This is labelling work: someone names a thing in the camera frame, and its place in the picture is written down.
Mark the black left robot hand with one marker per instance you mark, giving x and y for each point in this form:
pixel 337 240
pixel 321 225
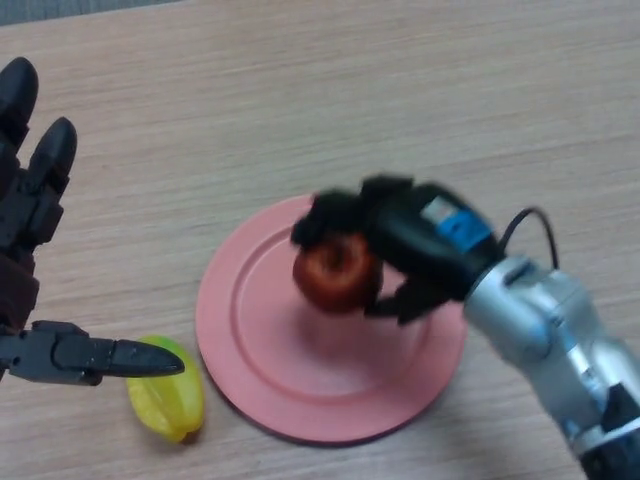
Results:
pixel 25 215

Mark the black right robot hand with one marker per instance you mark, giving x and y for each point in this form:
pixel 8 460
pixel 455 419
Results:
pixel 425 245

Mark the red apple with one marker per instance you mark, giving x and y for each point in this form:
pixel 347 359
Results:
pixel 335 280

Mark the pink round plate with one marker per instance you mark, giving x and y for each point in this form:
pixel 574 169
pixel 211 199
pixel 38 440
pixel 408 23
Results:
pixel 260 350

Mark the yellow green starfruit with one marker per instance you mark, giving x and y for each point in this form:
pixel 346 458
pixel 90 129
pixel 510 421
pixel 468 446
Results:
pixel 165 405

